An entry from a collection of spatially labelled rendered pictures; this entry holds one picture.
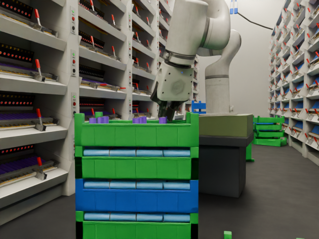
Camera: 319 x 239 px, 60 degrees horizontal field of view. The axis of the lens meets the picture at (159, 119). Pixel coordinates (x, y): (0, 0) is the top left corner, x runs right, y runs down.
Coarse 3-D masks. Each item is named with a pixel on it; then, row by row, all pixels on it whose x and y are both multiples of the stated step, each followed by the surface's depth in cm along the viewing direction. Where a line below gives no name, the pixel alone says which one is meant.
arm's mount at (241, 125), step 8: (200, 120) 134; (208, 120) 132; (216, 120) 130; (224, 120) 129; (232, 120) 127; (240, 120) 126; (248, 120) 129; (200, 128) 134; (208, 128) 132; (216, 128) 131; (224, 128) 129; (232, 128) 128; (240, 128) 126; (248, 128) 130; (232, 136) 128; (240, 136) 126
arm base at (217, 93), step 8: (208, 80) 137; (216, 80) 134; (224, 80) 135; (208, 88) 137; (216, 88) 134; (224, 88) 135; (208, 96) 137; (216, 96) 135; (224, 96) 135; (208, 104) 137; (216, 104) 135; (224, 104) 135; (208, 112) 138; (216, 112) 135; (224, 112) 135
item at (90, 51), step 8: (80, 32) 164; (80, 40) 135; (88, 40) 175; (96, 40) 183; (80, 48) 137; (88, 48) 157; (96, 48) 186; (112, 48) 178; (88, 56) 146; (96, 56) 154; (104, 56) 162; (112, 56) 178; (120, 56) 194; (112, 64) 174; (120, 64) 184
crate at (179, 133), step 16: (96, 112) 85; (192, 112) 83; (80, 128) 67; (96, 128) 67; (112, 128) 66; (128, 128) 66; (144, 128) 66; (160, 128) 66; (176, 128) 66; (192, 128) 66; (80, 144) 67; (96, 144) 67; (112, 144) 67; (128, 144) 66; (144, 144) 66; (160, 144) 66; (176, 144) 66; (192, 144) 66
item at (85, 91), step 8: (80, 80) 136; (112, 80) 197; (80, 88) 138; (88, 88) 145; (128, 88) 193; (88, 96) 148; (96, 96) 156; (104, 96) 165; (112, 96) 174; (120, 96) 185
